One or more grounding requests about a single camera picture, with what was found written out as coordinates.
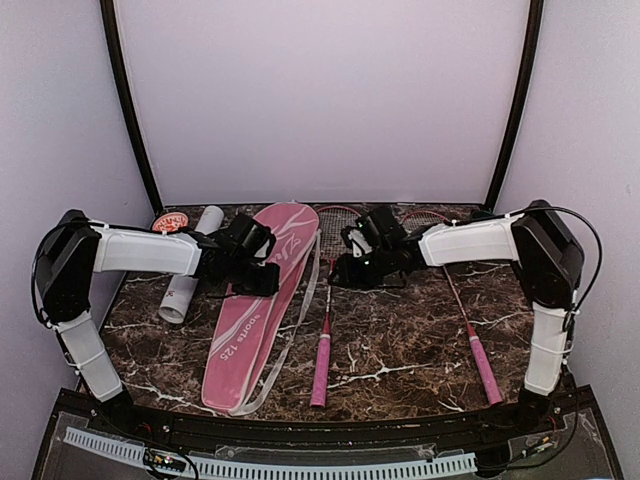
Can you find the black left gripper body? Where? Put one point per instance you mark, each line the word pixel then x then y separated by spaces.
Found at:
pixel 247 282

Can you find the black frame post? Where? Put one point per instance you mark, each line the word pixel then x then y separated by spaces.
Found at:
pixel 526 65
pixel 119 72

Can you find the left black frame post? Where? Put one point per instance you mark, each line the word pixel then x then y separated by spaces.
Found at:
pixel 119 72

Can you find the red patterned bowl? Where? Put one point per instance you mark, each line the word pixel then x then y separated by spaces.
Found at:
pixel 170 222

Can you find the white shuttlecock tube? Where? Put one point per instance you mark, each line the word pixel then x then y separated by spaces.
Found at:
pixel 177 298

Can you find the white slotted cable duct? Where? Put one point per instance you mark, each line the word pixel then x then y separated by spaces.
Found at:
pixel 245 463

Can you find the pink racket cover bag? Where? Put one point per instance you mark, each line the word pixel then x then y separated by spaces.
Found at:
pixel 246 327

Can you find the pink badminton racket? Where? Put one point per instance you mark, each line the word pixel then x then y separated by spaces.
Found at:
pixel 333 219
pixel 415 220

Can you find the black front rail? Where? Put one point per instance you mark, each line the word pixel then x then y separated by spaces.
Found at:
pixel 476 430

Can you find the dark green cup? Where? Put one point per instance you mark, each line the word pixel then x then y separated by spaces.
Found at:
pixel 480 215

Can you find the right black frame post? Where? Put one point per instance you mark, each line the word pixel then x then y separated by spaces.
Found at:
pixel 526 65

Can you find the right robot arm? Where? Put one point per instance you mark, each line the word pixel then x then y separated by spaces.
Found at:
pixel 546 257

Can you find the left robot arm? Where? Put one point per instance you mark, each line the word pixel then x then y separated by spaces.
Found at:
pixel 75 249

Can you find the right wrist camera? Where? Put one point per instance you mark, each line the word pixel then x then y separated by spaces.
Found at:
pixel 362 239

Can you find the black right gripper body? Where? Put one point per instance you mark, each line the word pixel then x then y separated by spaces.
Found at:
pixel 368 274

